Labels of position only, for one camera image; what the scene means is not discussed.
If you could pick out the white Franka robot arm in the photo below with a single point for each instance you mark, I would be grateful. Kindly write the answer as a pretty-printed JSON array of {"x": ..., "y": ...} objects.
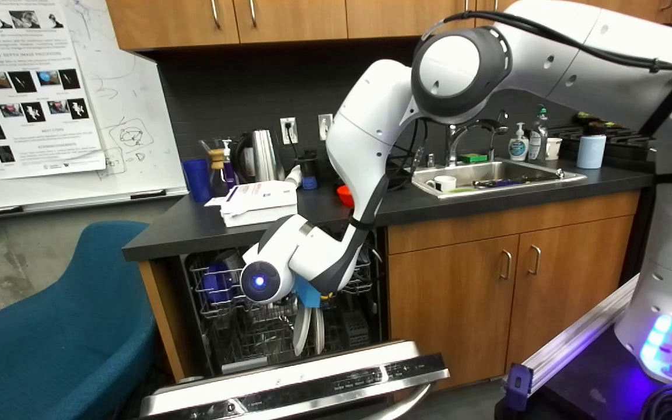
[{"x": 373, "y": 107}]

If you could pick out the stainless dishwasher door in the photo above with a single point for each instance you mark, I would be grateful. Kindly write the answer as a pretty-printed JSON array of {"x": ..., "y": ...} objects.
[{"x": 297, "y": 386}]

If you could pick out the black dish drying rack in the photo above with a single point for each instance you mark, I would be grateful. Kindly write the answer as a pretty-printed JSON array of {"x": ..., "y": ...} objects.
[{"x": 319, "y": 182}]

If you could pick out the stainless electric kettle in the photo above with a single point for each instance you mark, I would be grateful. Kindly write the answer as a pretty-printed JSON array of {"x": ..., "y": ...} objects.
[{"x": 261, "y": 154}]

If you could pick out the white cup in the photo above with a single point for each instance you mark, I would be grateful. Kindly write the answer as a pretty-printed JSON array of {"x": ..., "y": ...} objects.
[{"x": 444, "y": 182}]

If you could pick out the white plate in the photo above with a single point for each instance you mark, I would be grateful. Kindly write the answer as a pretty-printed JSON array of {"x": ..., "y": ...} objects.
[
  {"x": 302, "y": 329},
  {"x": 319, "y": 329}
]

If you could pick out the glass pour-over coffee maker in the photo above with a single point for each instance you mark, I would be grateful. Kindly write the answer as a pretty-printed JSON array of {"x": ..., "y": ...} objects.
[{"x": 217, "y": 167}]

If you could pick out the chrome kitchen faucet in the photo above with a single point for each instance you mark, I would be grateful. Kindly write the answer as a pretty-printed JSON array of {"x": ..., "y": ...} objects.
[{"x": 453, "y": 147}]

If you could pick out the blue plastic cup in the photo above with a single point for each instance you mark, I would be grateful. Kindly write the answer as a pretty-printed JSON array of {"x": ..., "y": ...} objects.
[{"x": 215, "y": 282}]

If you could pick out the green sponge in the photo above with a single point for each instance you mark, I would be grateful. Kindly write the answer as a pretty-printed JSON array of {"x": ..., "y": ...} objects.
[{"x": 474, "y": 157}]

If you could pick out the wooden base cabinets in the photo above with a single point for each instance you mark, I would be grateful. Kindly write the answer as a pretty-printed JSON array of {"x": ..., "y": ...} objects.
[{"x": 459, "y": 310}]

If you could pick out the stainless steel sink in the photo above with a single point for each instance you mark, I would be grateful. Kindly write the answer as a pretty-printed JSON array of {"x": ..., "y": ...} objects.
[{"x": 523, "y": 175}]

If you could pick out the clear soap pump bottle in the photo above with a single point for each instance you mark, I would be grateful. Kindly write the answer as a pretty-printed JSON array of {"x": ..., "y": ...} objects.
[{"x": 516, "y": 146}]

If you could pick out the green cap dish soap bottle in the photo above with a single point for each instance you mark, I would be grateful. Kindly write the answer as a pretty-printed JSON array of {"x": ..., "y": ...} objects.
[{"x": 536, "y": 141}]

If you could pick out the whiteboard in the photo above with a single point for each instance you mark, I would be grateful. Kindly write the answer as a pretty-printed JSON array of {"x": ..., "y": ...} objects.
[{"x": 133, "y": 118}]

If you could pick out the white mug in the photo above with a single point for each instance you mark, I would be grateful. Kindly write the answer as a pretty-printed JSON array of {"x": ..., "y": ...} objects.
[{"x": 553, "y": 147}]

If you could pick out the light blue pitcher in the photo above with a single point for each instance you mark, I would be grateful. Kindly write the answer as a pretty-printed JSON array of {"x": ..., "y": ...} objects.
[{"x": 591, "y": 150}]

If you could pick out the yellow green bag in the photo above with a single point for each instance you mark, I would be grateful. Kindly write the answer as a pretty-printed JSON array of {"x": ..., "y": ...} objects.
[{"x": 605, "y": 122}]

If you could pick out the black box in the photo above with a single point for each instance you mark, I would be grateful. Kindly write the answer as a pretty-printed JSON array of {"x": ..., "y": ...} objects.
[{"x": 627, "y": 150}]

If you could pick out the teal chair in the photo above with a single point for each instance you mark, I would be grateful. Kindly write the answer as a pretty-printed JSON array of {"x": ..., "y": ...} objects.
[{"x": 63, "y": 341}]

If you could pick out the white poster with photos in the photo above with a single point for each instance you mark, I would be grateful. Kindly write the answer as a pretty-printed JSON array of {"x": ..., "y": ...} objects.
[{"x": 33, "y": 84}]

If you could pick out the white wall outlet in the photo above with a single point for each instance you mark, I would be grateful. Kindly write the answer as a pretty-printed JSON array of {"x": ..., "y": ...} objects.
[
  {"x": 323, "y": 126},
  {"x": 287, "y": 128}
]

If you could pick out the wooden wall cabinets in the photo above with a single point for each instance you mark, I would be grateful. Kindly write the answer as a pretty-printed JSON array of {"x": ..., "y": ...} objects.
[{"x": 290, "y": 20}]

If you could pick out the aluminium rail with purple light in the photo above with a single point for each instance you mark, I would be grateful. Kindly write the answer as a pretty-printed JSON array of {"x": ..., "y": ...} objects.
[{"x": 576, "y": 339}]

